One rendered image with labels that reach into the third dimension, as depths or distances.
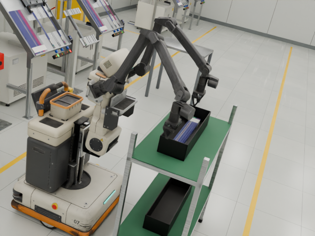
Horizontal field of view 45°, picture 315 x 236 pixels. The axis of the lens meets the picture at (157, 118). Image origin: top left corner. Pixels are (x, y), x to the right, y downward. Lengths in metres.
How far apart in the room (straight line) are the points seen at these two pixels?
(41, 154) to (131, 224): 0.78
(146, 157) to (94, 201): 0.82
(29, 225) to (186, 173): 1.41
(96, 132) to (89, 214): 0.58
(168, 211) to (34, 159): 1.01
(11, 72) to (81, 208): 2.15
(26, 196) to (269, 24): 9.45
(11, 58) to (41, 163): 1.90
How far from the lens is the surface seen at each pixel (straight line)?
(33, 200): 2.96
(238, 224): 3.49
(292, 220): 3.81
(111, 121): 2.51
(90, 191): 2.97
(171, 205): 2.85
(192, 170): 2.19
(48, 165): 2.76
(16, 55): 4.50
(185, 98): 2.03
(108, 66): 2.42
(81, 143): 2.77
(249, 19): 11.48
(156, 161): 2.18
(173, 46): 5.12
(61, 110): 2.72
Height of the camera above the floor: 2.11
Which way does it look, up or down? 26 degrees down
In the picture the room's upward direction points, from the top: 12 degrees clockwise
